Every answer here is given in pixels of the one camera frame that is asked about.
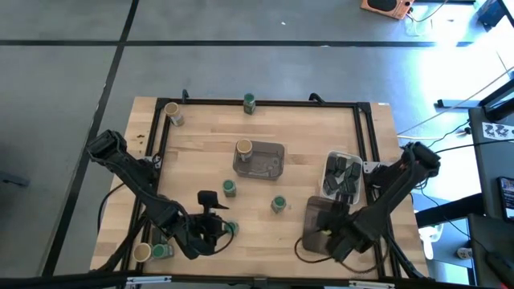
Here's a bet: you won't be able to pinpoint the brown translucent plastic bin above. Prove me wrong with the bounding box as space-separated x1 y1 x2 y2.
301 195 353 254

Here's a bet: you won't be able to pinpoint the black right base cables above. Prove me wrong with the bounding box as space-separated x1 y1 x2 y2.
407 166 433 193

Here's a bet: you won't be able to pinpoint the black desk leg beam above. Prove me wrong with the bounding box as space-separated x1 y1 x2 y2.
415 192 485 228

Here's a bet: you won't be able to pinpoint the white plastic bin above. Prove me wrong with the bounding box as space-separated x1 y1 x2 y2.
320 150 365 206

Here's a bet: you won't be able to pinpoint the white paper with black print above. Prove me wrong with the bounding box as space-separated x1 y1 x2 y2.
481 121 514 142

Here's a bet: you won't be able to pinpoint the black left cable bundle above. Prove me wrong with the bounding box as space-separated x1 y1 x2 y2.
94 188 157 274

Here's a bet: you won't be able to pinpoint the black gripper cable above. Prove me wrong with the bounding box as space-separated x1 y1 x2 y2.
214 228 237 254
294 235 389 275

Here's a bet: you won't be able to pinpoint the black right cable bundle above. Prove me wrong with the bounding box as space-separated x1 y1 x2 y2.
369 210 430 281

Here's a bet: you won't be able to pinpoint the black metal table frame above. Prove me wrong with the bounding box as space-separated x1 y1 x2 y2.
118 96 406 280

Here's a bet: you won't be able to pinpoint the long pale floor cable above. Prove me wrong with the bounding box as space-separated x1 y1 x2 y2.
396 63 514 136

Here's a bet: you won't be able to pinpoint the black floor cable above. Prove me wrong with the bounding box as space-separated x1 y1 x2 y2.
97 175 136 236

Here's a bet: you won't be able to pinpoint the grey translucent plastic bin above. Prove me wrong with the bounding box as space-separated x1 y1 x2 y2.
232 140 286 181

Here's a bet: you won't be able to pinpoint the black desk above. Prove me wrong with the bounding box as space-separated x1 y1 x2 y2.
467 78 514 220

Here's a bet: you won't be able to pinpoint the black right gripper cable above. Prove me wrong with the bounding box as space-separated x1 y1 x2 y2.
294 235 389 275

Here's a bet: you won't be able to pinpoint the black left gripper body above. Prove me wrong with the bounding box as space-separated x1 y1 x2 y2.
186 190 226 258

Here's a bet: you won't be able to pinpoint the orange device with black disc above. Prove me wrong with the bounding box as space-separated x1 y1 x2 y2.
360 0 416 20

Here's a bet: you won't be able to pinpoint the black camera rig bar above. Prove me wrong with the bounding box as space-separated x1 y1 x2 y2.
0 271 514 289

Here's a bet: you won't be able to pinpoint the black phone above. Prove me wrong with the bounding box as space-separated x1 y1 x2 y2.
496 176 514 224

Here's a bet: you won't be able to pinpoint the black cable bundle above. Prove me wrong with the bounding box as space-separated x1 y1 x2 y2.
94 188 157 274
369 210 430 281

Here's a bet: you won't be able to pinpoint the white device cable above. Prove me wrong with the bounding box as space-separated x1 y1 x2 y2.
407 10 434 38

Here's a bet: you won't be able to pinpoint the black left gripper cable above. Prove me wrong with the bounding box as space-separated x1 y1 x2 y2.
214 228 237 254

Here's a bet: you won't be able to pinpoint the blue box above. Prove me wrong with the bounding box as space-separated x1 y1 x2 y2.
476 0 508 28

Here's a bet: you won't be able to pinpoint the white floor object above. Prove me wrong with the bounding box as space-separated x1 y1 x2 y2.
418 223 445 261

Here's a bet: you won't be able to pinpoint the dark grey desk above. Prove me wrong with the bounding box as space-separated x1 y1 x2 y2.
467 214 514 289

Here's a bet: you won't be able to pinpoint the silver rig bracket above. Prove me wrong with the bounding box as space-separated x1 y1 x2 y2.
125 275 173 287
348 280 397 289

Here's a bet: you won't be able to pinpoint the black stand foot bar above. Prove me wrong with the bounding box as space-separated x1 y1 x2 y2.
436 98 485 110

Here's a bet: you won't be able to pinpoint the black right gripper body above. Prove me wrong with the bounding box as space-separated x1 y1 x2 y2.
320 212 377 263

